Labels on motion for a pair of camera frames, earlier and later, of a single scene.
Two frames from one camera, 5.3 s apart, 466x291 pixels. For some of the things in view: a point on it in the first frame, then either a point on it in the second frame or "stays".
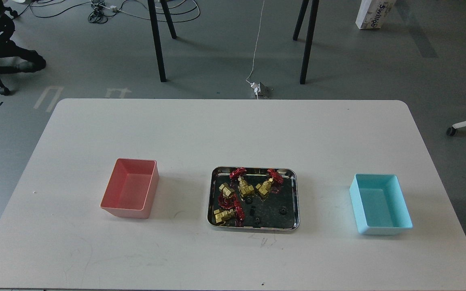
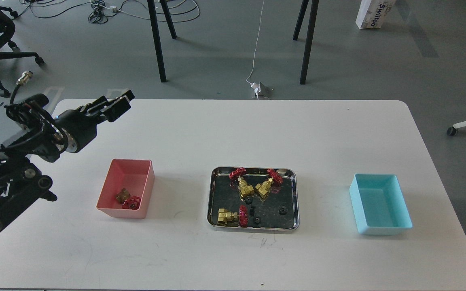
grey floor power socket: [264, 94] stays
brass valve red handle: [245, 190] stays
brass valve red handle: [227, 198] → [132, 203]
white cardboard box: [372, 14] stays
